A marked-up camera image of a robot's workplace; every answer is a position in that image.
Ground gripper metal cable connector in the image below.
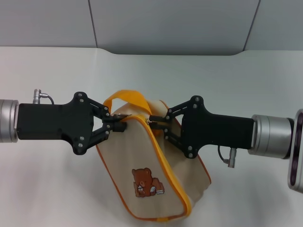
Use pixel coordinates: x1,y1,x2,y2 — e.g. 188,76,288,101
33,88,55,105
217,145,239,169

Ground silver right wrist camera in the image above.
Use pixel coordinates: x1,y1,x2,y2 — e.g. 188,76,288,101
287,108,303,192

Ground left gripper metal cable connector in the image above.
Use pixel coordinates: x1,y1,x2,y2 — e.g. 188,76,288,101
33,88,55,105

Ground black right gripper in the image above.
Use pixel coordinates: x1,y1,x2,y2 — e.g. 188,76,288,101
149,95,254,160

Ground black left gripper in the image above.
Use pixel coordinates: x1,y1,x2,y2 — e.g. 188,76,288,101
17,91,126,156

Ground beige orange-trimmed bear food bag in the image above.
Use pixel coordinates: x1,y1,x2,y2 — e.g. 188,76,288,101
95,89,213,223

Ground right gripper metal cable connector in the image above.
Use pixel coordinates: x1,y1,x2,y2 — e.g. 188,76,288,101
217,145,239,169

